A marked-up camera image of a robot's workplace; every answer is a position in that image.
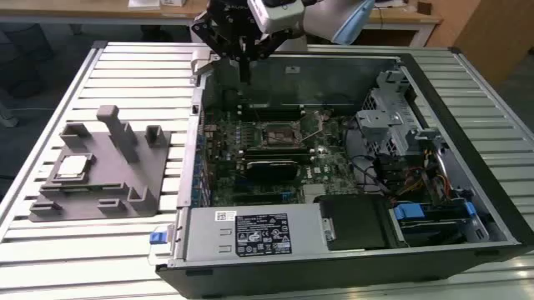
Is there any small graphics card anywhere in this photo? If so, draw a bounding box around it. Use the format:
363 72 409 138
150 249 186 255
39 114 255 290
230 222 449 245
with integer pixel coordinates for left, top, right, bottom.
245 159 299 183

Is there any silver chipset heatsink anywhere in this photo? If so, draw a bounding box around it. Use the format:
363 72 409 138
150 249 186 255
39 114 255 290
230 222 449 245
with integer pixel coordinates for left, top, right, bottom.
302 184 327 197

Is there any green motherboard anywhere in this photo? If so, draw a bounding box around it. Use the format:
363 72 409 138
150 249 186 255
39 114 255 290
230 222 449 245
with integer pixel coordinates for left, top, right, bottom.
199 107 369 209

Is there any metal socket locking lever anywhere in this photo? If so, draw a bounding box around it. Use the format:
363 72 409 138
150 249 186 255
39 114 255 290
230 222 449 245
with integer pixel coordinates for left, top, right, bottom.
302 124 326 142

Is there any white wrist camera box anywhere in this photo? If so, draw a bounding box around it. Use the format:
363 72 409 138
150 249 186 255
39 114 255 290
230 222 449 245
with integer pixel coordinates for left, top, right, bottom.
246 0 306 34

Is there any black RAM slot bank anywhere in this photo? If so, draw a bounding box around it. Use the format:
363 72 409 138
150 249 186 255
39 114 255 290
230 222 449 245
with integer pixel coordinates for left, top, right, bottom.
243 147 313 164
235 102 306 122

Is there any coloured wire bundle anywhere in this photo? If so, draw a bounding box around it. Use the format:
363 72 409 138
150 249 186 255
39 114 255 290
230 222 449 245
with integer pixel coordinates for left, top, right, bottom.
398 148 456 207

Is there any black wire loop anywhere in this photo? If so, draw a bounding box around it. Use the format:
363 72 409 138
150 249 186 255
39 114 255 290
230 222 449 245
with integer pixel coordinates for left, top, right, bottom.
349 152 396 196

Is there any wooden desk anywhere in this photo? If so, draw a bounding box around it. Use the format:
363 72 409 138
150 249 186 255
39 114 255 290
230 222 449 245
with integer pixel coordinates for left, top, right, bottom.
0 0 445 48

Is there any black waste bin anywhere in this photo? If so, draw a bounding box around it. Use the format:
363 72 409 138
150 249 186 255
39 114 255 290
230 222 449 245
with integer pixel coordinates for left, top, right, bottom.
0 23 55 98

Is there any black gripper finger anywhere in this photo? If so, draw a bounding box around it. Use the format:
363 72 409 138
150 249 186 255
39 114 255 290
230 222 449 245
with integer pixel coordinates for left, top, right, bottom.
191 12 247 84
246 28 290 84

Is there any silver CPU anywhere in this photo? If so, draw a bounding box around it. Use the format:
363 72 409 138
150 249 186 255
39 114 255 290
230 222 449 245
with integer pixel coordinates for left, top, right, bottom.
56 155 92 178

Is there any grey chair leg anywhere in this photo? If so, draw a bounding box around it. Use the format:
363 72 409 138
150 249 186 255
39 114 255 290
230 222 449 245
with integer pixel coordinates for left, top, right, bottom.
0 101 20 128

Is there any black open PC case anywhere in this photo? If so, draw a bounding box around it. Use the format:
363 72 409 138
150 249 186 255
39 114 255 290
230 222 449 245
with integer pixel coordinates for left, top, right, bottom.
149 49 533 300

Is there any metal drive cage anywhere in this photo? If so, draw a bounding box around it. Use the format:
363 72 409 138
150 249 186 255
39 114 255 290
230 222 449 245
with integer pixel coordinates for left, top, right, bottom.
355 70 425 157

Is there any grey case release handle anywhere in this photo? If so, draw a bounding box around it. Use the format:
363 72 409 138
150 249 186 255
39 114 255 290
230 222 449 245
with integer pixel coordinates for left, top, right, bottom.
190 51 215 86

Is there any grey power supply unit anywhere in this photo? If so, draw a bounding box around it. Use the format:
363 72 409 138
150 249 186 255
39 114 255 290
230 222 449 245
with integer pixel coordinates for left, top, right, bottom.
182 206 333 263

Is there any grey parts rack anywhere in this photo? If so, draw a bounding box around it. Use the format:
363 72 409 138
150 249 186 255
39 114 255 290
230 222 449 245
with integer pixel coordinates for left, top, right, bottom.
28 105 173 223

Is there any metal disk bay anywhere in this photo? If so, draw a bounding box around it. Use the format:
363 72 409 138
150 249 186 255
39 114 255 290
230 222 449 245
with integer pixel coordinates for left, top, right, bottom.
389 199 493 248

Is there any CPU socket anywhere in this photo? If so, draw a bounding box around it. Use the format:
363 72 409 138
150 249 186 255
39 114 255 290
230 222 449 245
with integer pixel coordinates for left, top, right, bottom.
257 121 305 150

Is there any blue disk carrier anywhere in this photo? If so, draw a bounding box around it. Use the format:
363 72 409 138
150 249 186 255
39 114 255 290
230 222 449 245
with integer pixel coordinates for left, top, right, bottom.
394 202 428 223

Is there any wooden cabinet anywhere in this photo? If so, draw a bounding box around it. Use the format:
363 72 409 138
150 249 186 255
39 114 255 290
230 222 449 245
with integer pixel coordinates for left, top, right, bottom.
425 0 534 90

